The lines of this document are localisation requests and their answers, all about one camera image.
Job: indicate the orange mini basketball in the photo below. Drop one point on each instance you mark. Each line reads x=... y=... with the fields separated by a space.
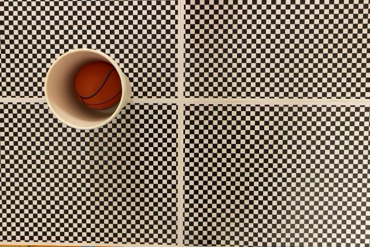
x=96 y=85

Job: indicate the white paper cup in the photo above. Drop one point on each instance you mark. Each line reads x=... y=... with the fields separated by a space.
x=59 y=90

